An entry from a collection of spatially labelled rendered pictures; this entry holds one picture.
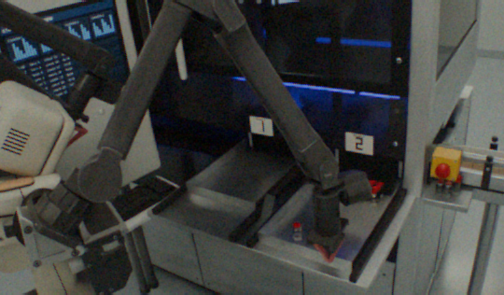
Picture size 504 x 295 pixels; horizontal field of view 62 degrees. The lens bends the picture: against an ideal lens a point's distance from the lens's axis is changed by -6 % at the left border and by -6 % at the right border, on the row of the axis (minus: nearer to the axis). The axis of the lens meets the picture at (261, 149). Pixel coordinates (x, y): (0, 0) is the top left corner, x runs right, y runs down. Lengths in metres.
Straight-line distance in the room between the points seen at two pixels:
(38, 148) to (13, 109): 0.09
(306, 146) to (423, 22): 0.45
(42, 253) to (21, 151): 0.20
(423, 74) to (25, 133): 0.93
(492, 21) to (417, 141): 4.64
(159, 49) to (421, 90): 0.68
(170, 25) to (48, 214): 0.40
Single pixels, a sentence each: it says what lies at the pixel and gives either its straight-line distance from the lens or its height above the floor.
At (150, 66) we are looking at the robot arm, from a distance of 0.83.
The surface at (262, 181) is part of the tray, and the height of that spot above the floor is 0.88.
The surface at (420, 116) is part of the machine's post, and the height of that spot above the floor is 1.13.
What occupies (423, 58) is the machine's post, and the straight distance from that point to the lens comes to 1.17.
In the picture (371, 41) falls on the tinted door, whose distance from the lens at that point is 1.21.
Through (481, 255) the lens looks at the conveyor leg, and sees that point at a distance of 1.61.
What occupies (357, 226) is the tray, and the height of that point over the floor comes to 0.88.
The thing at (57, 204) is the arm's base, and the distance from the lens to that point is 0.84.
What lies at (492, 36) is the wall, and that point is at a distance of 5.88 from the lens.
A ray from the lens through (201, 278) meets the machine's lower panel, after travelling 2.20.
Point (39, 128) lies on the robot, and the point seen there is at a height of 1.32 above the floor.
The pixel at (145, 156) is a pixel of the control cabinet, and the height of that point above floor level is 0.88.
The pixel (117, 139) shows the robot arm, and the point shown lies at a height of 1.31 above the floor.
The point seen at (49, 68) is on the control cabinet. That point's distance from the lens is 1.47.
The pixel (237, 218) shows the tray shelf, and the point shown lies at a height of 0.88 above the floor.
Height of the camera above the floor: 1.63
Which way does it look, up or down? 27 degrees down
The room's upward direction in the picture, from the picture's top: 6 degrees counter-clockwise
